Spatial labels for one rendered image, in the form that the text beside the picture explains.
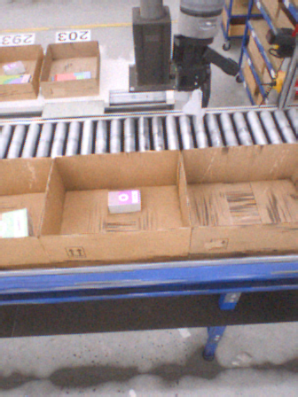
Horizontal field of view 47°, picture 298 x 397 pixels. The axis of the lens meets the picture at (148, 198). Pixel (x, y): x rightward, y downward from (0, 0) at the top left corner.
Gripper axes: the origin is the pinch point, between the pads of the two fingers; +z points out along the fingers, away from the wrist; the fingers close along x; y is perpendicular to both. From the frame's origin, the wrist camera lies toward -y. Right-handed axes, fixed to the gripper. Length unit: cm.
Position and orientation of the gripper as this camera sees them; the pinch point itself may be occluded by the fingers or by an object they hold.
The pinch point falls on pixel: (196, 113)
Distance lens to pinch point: 93.2
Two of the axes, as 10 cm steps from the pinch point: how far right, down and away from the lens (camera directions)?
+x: 2.8, 6.8, -6.8
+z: -0.2, 7.1, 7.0
